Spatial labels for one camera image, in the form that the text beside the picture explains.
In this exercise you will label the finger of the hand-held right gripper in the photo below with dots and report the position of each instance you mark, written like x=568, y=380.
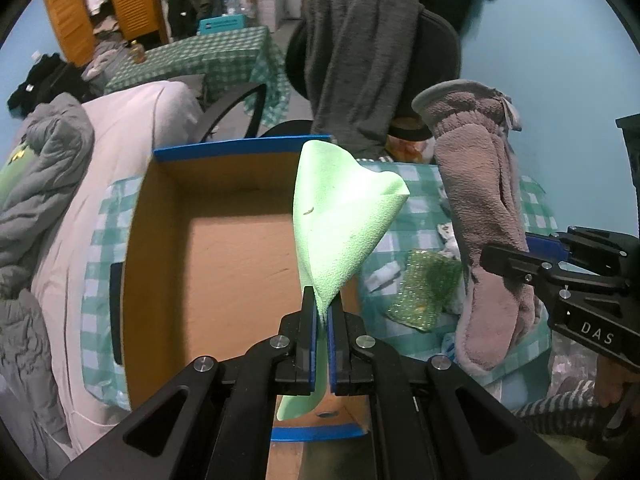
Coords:
x=545, y=246
x=510, y=260

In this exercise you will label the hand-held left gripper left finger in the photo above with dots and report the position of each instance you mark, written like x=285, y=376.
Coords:
x=310, y=345

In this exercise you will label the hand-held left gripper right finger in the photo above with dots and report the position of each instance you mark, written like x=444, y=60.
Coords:
x=333, y=355

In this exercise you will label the grey-brown fleece mitten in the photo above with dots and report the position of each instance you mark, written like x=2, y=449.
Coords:
x=475, y=185

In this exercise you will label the cardboard box with blue outside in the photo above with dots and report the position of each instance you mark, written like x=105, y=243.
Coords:
x=225, y=260

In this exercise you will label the light green cloth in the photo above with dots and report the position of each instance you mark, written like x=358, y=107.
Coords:
x=340, y=210

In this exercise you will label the person's right hand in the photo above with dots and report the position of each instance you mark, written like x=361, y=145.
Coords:
x=607, y=380

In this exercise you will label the white patterned rag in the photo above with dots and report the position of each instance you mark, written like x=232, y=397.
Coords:
x=449, y=240

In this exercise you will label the white crumpled rag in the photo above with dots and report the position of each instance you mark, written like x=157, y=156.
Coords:
x=382, y=279

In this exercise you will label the dark cabinet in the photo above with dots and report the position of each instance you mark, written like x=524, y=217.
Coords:
x=631, y=170

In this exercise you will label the green checked plastic tablecloth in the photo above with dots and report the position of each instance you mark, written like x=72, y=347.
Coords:
x=415, y=195

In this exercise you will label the black office chair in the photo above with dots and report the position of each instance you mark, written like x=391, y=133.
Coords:
x=435, y=55

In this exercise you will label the grey towel on chair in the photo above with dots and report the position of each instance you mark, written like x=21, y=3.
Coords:
x=360, y=60

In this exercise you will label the white duvet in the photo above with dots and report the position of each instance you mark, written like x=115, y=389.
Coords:
x=125, y=130

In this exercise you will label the table with green checked cloth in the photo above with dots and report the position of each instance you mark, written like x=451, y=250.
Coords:
x=200, y=60

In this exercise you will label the grey quilt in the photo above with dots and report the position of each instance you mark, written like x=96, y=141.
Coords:
x=45, y=160

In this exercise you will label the small blue box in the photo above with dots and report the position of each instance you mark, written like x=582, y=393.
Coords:
x=222, y=24

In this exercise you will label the small bottle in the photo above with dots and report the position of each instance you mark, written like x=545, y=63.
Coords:
x=137, y=52

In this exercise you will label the green printed pillow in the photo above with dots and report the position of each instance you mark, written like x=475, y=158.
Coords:
x=12, y=170

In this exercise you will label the grey clothes pile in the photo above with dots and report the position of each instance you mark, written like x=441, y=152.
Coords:
x=107, y=50

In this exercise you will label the black clothing heap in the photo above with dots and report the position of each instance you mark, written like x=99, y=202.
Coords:
x=50, y=80

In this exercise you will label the orange wooden wardrobe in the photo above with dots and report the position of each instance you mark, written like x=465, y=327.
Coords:
x=130, y=0

